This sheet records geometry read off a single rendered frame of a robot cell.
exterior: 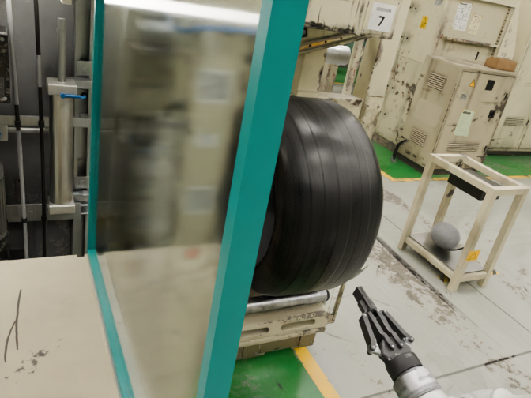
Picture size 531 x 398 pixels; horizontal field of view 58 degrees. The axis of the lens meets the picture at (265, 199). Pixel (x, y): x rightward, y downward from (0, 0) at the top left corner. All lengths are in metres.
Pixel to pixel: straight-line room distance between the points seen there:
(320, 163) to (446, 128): 4.61
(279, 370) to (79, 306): 1.86
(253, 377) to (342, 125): 1.54
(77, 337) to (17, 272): 0.18
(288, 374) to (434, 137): 3.80
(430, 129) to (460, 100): 0.44
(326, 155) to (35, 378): 0.80
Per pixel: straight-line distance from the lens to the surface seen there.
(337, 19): 1.55
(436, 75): 5.80
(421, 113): 5.91
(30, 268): 0.88
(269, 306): 1.43
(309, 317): 1.51
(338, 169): 1.20
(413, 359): 1.15
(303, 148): 1.18
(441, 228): 3.80
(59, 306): 0.79
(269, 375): 2.53
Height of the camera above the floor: 1.76
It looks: 25 degrees down
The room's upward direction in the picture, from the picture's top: 11 degrees clockwise
